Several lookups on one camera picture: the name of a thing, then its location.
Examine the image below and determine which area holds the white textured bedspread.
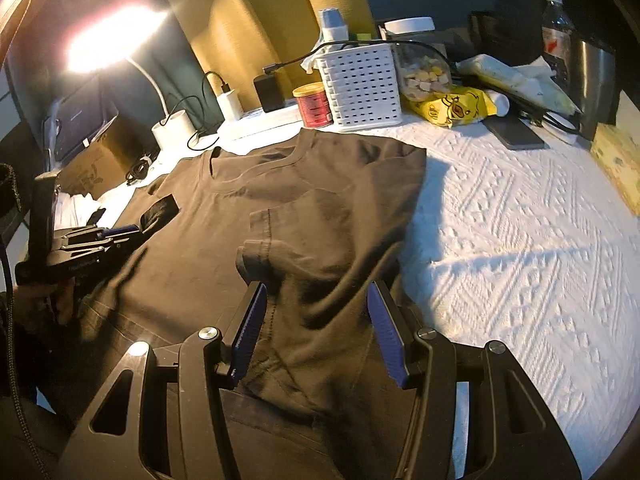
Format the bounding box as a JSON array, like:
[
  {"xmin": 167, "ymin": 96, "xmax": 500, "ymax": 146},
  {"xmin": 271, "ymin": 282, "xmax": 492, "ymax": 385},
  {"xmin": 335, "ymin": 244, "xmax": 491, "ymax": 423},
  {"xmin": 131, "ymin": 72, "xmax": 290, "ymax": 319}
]
[{"xmin": 50, "ymin": 105, "xmax": 640, "ymax": 480}]

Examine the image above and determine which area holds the white crumpled tissue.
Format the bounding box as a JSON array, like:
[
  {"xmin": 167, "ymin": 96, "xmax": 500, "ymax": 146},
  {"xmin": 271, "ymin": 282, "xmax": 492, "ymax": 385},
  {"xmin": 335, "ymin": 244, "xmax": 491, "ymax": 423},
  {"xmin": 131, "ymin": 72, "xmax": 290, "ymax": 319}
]
[{"xmin": 299, "ymin": 51, "xmax": 327, "ymax": 75}]

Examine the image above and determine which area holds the brown t-shirt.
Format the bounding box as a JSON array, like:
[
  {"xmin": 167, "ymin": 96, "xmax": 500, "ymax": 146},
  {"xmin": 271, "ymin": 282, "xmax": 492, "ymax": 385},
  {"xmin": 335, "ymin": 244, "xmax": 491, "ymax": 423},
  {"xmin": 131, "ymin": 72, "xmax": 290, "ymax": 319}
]
[{"xmin": 47, "ymin": 129, "xmax": 428, "ymax": 480}]

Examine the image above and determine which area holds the glass snack jar white lid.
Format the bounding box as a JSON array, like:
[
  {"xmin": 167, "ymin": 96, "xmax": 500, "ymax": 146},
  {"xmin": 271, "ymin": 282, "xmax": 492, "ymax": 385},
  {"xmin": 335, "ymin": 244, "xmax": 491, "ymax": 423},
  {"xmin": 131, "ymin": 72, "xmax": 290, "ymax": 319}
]
[{"xmin": 383, "ymin": 17, "xmax": 454, "ymax": 104}]

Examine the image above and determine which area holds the yellow snack bag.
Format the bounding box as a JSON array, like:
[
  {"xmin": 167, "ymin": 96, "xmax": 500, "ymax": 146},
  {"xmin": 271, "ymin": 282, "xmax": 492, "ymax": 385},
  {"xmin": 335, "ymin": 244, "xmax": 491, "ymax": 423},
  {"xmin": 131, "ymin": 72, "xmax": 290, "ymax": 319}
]
[{"xmin": 404, "ymin": 86, "xmax": 499, "ymax": 129}]

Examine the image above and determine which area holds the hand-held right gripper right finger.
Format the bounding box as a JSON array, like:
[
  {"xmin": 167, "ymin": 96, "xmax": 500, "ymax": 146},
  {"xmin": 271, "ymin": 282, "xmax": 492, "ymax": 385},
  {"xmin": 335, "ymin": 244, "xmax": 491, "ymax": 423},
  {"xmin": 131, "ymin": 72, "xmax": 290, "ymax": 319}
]
[{"xmin": 367, "ymin": 280, "xmax": 583, "ymax": 480}]

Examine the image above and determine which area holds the cardboard box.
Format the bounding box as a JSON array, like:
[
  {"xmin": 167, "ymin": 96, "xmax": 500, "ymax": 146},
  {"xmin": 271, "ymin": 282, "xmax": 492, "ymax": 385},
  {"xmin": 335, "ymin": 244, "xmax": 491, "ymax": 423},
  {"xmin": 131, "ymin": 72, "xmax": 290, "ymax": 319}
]
[{"xmin": 56, "ymin": 114, "xmax": 162, "ymax": 197}]

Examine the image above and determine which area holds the white charger with black cable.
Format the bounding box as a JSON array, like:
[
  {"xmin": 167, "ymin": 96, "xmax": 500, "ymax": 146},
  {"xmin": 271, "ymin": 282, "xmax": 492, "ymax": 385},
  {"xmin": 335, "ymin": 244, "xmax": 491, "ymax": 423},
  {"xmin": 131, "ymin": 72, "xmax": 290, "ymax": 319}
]
[{"xmin": 201, "ymin": 71, "xmax": 244, "ymax": 128}]

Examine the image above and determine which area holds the white plastic basket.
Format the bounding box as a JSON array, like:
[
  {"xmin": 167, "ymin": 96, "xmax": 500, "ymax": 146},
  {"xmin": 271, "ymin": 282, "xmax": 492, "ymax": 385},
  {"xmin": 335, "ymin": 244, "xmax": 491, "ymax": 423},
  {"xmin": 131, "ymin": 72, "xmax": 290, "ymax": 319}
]
[{"xmin": 315, "ymin": 42, "xmax": 404, "ymax": 129}]

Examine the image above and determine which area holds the yellow curtain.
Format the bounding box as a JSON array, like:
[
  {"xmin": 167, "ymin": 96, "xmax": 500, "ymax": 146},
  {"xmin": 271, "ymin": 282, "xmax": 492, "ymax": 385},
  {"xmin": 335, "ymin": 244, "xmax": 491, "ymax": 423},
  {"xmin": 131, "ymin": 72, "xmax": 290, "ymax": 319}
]
[{"xmin": 149, "ymin": 0, "xmax": 382, "ymax": 126}]

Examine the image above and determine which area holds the white lamp base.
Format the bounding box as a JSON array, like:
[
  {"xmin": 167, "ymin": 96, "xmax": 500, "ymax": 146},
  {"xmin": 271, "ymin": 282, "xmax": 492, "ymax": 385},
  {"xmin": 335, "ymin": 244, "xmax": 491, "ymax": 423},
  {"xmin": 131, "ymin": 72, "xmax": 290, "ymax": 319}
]
[{"xmin": 62, "ymin": 2, "xmax": 196, "ymax": 152}]

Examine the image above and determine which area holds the steel tumbler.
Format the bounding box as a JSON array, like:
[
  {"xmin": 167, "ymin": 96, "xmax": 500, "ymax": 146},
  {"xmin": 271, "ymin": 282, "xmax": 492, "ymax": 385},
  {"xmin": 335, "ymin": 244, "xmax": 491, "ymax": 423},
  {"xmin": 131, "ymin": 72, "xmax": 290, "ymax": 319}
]
[{"xmin": 569, "ymin": 35, "xmax": 617, "ymax": 142}]

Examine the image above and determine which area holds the white and yellow wipes pack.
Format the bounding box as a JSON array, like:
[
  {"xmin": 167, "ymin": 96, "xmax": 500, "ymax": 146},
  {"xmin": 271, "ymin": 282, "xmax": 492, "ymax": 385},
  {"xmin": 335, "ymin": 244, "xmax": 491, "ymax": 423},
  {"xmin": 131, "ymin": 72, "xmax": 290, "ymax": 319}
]
[{"xmin": 455, "ymin": 53, "xmax": 584, "ymax": 117}]

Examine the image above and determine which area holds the person's left hand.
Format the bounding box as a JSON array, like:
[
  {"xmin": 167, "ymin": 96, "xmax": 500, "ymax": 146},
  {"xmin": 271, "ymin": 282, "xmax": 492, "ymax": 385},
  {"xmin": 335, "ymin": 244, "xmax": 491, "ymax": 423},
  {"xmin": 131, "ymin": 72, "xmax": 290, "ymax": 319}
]
[{"xmin": 20, "ymin": 280, "xmax": 78, "ymax": 328}]

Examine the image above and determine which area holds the black cable bundle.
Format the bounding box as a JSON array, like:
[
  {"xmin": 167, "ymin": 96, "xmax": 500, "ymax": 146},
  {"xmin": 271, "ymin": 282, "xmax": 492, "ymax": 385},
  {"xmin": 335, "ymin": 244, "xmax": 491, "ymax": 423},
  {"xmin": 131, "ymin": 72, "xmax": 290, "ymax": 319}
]
[{"xmin": 124, "ymin": 151, "xmax": 157, "ymax": 184}]

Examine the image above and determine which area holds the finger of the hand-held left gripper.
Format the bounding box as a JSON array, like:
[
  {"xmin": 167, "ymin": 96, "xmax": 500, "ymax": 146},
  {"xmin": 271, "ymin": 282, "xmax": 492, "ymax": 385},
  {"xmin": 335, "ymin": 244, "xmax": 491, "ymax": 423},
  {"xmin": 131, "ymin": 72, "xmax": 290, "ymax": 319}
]
[
  {"xmin": 57, "ymin": 224, "xmax": 143, "ymax": 243},
  {"xmin": 50, "ymin": 237, "xmax": 148, "ymax": 267}
]

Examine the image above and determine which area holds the dark smartphone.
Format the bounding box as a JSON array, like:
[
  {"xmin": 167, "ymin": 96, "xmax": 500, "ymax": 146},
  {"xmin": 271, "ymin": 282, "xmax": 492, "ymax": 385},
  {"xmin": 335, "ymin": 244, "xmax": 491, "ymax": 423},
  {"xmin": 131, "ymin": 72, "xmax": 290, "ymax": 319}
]
[{"xmin": 483, "ymin": 116, "xmax": 547, "ymax": 151}]

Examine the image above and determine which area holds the dark tablet screen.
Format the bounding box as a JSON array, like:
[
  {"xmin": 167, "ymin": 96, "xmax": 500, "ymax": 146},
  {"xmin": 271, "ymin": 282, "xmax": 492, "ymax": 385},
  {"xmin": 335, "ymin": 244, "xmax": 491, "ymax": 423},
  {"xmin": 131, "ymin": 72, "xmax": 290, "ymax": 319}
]
[{"xmin": 41, "ymin": 81, "xmax": 119, "ymax": 162}]

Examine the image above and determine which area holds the white power strip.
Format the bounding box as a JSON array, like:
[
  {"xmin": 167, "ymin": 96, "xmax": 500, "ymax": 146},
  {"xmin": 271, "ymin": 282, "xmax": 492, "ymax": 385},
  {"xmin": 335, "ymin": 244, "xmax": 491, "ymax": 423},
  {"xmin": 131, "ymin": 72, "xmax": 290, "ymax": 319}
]
[{"xmin": 219, "ymin": 104, "xmax": 307, "ymax": 142}]

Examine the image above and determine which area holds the clear water bottle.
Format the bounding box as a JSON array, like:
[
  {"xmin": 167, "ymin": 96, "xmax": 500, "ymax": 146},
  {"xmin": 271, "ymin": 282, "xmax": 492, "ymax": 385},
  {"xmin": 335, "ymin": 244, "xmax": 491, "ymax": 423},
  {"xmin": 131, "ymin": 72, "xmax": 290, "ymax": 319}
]
[{"xmin": 541, "ymin": 0, "xmax": 577, "ymax": 92}]

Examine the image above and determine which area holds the yellow tissue box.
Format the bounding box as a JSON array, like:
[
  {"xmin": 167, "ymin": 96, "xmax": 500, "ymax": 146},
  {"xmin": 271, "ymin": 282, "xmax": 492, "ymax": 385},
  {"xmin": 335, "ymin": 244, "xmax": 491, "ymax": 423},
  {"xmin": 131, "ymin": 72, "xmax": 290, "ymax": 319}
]
[{"xmin": 589, "ymin": 122, "xmax": 640, "ymax": 211}]

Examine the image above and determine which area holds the red tin can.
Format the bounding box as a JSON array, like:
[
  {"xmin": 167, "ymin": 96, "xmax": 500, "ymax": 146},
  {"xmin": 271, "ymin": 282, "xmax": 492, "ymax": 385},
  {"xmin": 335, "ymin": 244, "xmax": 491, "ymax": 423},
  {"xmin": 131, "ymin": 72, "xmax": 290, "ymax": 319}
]
[{"xmin": 292, "ymin": 82, "xmax": 334, "ymax": 131}]

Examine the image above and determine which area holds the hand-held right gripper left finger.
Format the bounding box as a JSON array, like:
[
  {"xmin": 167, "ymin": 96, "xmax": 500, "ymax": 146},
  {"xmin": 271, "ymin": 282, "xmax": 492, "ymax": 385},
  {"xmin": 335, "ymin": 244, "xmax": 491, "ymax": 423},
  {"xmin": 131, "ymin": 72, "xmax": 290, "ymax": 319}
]
[{"xmin": 57, "ymin": 281, "xmax": 268, "ymax": 480}]

